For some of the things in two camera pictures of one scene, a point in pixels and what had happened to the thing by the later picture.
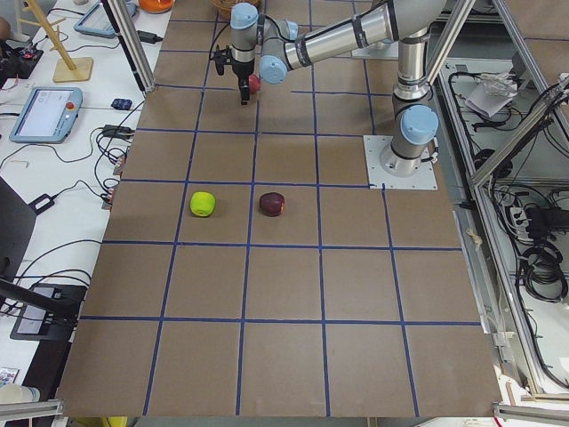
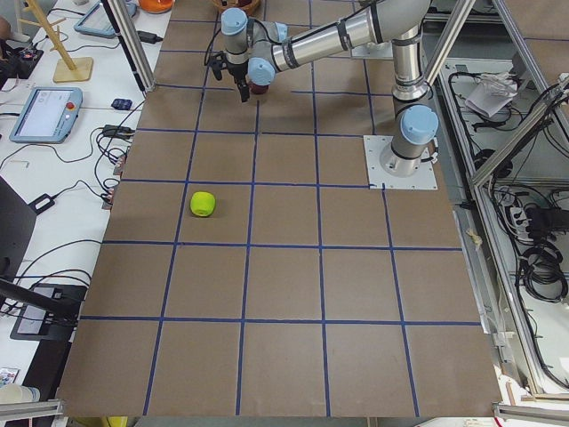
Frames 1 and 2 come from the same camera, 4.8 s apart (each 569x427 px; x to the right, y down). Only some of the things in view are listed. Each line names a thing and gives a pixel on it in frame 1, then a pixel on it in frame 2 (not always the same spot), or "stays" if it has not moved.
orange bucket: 156,6 stays
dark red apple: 272,204 -> 259,89
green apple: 203,204 stays
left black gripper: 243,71 stays
